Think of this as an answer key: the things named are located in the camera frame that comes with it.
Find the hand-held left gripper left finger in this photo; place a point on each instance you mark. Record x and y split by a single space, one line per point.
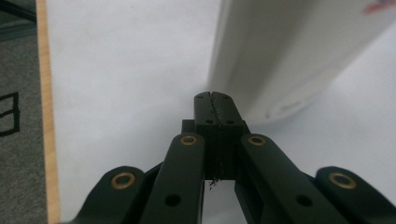
207 130

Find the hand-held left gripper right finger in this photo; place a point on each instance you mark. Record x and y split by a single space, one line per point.
229 130

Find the white bottle with blue pump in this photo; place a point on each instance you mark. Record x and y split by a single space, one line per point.
280 56

